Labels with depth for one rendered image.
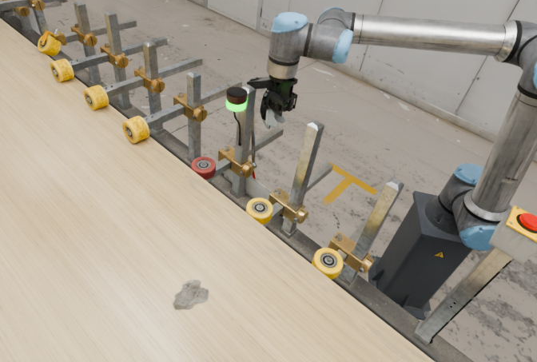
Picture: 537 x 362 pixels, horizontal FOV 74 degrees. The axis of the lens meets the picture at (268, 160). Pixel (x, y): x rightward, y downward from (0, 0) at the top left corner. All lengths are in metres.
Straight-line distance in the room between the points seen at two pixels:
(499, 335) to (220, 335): 1.72
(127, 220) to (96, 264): 0.14
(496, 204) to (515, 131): 0.28
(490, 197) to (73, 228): 1.26
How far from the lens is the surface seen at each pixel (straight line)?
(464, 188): 1.55
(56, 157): 1.30
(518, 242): 0.87
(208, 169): 1.17
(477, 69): 3.53
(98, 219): 1.08
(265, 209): 1.07
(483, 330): 2.31
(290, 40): 1.00
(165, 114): 1.32
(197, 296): 0.90
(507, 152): 1.27
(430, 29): 1.17
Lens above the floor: 1.71
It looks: 41 degrees down
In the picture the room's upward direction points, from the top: 10 degrees clockwise
